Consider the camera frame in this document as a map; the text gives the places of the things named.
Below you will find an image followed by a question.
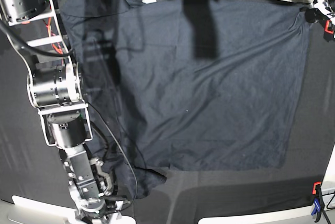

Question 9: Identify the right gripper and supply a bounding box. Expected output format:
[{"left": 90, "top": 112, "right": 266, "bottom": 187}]
[{"left": 74, "top": 195, "right": 131, "bottom": 223}]

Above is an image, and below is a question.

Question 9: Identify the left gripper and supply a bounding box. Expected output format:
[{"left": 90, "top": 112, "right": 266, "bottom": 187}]
[{"left": 305, "top": 0, "right": 334, "bottom": 24}]

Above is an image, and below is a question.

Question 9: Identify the dark grey t-shirt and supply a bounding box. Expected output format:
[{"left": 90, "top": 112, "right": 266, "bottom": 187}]
[{"left": 60, "top": 0, "right": 310, "bottom": 199}]

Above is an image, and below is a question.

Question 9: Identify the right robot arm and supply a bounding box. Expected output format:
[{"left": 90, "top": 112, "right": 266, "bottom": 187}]
[{"left": 1, "top": 0, "right": 127, "bottom": 223}]

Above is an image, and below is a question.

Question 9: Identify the red clamp far right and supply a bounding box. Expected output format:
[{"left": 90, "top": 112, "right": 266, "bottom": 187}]
[{"left": 324, "top": 20, "right": 334, "bottom": 35}]

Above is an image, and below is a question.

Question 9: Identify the black table cloth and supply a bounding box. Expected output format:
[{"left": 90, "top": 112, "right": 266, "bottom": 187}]
[{"left": 0, "top": 0, "right": 335, "bottom": 224}]

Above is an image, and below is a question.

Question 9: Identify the red blue clamp near right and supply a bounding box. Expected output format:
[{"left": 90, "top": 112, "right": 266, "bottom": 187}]
[{"left": 311, "top": 182, "right": 331, "bottom": 224}]

